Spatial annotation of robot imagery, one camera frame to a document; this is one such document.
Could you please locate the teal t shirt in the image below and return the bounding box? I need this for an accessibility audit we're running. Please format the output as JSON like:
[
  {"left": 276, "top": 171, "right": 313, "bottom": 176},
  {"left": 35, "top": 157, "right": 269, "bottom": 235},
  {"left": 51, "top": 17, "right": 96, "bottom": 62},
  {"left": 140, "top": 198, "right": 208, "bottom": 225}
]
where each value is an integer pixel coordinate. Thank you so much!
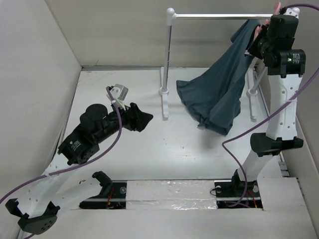
[{"left": 176, "top": 19, "right": 260, "bottom": 135}]

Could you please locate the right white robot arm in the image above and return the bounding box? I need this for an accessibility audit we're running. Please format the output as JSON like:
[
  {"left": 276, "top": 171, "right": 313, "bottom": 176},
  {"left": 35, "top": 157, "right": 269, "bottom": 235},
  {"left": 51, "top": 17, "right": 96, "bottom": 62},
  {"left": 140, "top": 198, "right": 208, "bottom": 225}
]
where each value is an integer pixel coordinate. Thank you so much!
[{"left": 230, "top": 10, "right": 306, "bottom": 196}]

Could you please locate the pink plastic hanger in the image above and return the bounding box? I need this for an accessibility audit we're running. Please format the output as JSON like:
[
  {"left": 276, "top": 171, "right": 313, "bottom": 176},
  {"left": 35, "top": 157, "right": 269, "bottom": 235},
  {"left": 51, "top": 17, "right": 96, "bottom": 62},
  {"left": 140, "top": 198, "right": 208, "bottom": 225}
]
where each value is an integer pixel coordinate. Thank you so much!
[{"left": 253, "top": 1, "right": 282, "bottom": 40}]

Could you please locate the white metal clothes rack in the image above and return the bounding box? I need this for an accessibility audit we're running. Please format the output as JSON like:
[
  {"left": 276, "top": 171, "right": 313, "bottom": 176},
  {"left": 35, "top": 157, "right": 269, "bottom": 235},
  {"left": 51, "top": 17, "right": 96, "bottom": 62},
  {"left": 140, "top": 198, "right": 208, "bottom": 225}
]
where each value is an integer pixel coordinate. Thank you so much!
[{"left": 159, "top": 8, "right": 272, "bottom": 121}]

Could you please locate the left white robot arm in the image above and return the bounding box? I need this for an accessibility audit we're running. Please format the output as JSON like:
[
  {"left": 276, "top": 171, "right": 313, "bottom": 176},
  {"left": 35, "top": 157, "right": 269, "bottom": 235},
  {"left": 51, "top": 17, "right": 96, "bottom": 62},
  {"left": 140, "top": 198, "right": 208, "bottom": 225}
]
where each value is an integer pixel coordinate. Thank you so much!
[{"left": 4, "top": 103, "right": 154, "bottom": 236}]

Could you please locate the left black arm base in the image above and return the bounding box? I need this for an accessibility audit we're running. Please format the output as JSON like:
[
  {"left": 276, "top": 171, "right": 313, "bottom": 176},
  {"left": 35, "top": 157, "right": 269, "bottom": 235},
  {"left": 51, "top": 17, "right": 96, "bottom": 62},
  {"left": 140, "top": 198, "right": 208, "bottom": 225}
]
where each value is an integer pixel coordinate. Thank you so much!
[{"left": 79, "top": 171, "right": 127, "bottom": 210}]

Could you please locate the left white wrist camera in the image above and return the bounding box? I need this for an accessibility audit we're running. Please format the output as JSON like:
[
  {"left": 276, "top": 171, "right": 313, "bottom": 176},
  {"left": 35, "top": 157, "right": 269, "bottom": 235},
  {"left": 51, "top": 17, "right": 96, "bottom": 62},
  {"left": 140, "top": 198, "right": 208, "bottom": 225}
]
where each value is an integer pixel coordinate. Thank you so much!
[{"left": 106, "top": 84, "right": 129, "bottom": 110}]

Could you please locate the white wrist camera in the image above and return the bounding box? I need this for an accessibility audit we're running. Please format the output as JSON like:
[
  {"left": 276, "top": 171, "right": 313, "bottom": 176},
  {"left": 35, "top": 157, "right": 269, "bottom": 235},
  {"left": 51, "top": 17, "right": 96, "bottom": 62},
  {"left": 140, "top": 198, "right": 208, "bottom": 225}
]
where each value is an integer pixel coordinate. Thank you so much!
[
  {"left": 280, "top": 7, "right": 300, "bottom": 18},
  {"left": 106, "top": 84, "right": 129, "bottom": 110}
]

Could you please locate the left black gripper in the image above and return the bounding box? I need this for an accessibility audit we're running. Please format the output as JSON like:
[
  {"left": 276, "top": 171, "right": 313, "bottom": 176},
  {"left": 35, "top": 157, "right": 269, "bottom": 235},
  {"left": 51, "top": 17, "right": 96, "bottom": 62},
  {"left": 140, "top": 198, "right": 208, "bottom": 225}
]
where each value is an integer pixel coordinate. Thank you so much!
[{"left": 95, "top": 99, "right": 152, "bottom": 143}]

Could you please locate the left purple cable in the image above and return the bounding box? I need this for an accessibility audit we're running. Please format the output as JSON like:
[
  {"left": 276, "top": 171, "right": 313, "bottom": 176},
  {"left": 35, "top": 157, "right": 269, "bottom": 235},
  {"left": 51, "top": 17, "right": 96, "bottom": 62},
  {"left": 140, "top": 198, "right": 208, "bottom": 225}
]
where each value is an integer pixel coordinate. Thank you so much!
[{"left": 0, "top": 86, "right": 125, "bottom": 239}]

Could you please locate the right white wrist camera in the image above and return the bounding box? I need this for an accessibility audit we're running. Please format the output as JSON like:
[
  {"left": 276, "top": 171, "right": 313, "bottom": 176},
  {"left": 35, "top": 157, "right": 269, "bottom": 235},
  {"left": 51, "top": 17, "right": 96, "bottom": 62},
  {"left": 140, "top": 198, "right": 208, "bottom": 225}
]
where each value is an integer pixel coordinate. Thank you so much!
[{"left": 280, "top": 7, "right": 300, "bottom": 18}]

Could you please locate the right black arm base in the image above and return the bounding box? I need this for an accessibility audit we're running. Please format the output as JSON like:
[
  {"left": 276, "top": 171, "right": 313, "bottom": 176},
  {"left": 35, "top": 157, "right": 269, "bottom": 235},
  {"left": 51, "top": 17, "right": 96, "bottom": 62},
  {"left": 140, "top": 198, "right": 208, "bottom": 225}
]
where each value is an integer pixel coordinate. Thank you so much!
[{"left": 210, "top": 175, "right": 263, "bottom": 209}]

